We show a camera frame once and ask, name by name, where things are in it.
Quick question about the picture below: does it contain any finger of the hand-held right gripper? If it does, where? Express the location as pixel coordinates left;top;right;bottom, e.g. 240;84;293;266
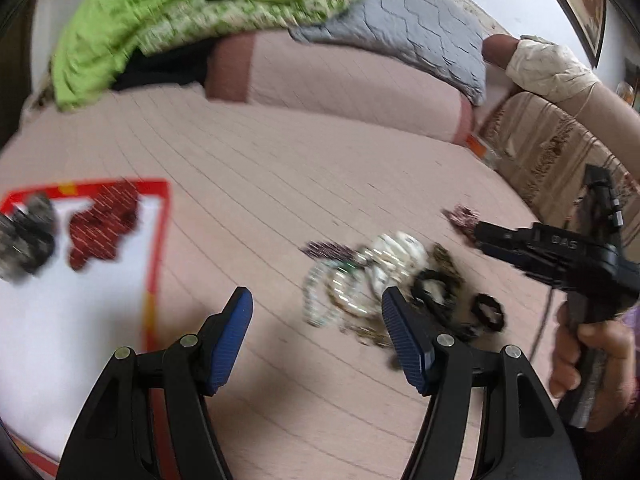
474;221;532;261
519;256;569;289

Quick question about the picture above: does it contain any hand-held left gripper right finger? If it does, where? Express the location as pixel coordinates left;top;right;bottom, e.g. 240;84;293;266
381;287;583;480

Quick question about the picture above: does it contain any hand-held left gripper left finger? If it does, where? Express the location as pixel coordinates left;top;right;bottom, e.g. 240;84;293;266
56;286;254;480

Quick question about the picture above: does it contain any black satin scrunchie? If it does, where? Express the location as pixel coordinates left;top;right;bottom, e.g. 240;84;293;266
411;269;457;312

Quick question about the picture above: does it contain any leopard print scrunchie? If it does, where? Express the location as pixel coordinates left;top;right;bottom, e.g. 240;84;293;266
430;242;467;282

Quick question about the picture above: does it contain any pearl bracelet with green bead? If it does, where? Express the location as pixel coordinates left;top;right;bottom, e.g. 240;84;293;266
327;255;388;318

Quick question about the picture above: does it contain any black wavy hair tie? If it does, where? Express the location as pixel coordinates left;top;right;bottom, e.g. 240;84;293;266
472;292;507;334

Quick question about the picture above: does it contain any red and white tray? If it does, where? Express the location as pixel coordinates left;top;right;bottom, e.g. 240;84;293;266
0;178;171;478

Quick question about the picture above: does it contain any person's right hand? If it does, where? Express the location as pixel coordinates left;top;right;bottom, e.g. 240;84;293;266
548;305;640;433

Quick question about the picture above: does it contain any dark red beaded hair clip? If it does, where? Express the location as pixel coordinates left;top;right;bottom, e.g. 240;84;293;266
444;206;483;241

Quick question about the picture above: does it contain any white flower hair clip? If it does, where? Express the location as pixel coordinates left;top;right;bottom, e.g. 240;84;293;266
369;231;431;272

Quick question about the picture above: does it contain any orange box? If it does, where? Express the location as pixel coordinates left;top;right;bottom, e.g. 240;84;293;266
465;132;489;162

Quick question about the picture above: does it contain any purple beaded hair clip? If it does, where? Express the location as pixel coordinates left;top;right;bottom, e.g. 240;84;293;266
305;241;352;261

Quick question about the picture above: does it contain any red polka dot scrunchie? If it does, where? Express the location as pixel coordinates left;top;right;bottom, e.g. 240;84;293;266
67;181;141;271

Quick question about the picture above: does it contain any brown round bedpost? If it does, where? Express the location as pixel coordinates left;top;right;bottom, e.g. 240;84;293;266
481;35;521;69

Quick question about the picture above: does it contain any pink pillow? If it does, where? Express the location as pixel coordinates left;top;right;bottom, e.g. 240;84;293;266
205;30;473;146

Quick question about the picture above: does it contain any grey organza scrunchie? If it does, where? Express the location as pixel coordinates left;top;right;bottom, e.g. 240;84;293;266
0;192;58;283

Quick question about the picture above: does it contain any grey quilted blanket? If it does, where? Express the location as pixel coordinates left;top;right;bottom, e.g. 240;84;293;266
289;0;488;106

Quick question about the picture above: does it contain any black cloth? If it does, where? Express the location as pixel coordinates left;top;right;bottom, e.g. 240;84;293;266
112;39;217;93

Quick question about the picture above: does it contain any green quilt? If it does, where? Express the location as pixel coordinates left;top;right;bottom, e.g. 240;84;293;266
50;0;368;113

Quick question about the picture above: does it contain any black cable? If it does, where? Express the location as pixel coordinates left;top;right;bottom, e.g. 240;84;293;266
531;287;555;358

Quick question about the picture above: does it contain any small pearl bracelet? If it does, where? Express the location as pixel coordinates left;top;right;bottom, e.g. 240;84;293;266
302;262;341;327

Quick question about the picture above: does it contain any framed wall picture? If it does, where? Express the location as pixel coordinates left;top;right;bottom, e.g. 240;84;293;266
530;0;608;69

